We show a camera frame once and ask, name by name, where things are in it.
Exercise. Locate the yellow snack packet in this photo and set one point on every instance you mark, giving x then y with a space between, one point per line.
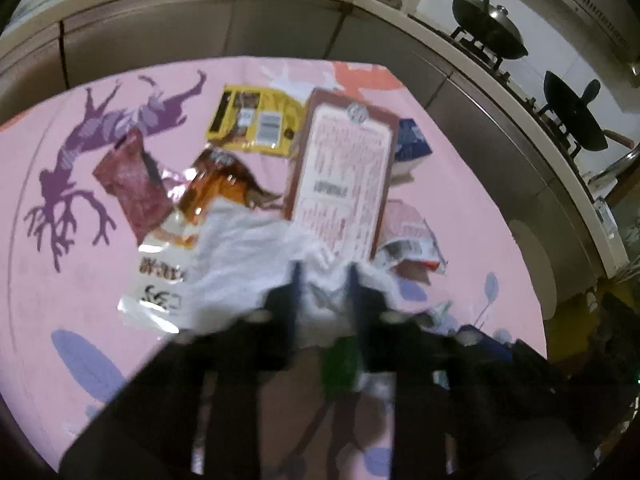
260 105

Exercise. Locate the white tissue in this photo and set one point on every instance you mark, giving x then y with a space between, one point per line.
245 260

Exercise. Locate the brown carton with pink label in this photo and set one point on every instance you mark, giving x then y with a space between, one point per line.
345 170

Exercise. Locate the beige trash bin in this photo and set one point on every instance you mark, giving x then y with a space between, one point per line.
537 270

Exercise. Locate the gas stove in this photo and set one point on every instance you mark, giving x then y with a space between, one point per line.
481 54

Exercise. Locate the orange-brown wrapper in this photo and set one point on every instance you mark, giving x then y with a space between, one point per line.
215 185

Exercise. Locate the red and white packet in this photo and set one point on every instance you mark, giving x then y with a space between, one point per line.
410 230

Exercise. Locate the pink printed tablecloth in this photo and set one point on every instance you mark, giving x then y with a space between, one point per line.
75 285

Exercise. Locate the black wok with lid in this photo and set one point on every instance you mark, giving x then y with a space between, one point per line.
492 35

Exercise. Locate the dark red snack packet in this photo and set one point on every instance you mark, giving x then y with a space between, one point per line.
132 185

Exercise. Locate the kitchen counter with grey cabinets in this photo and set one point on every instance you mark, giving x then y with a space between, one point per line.
175 25

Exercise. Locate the green plastic item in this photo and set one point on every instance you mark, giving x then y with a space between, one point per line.
340 365

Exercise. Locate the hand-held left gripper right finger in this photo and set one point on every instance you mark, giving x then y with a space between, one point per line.
353 295

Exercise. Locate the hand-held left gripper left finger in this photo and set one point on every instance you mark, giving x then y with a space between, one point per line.
296 295

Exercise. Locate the blue and white box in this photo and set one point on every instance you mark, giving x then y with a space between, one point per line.
412 145

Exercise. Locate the orange clear snack packet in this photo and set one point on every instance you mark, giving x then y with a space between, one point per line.
160 270

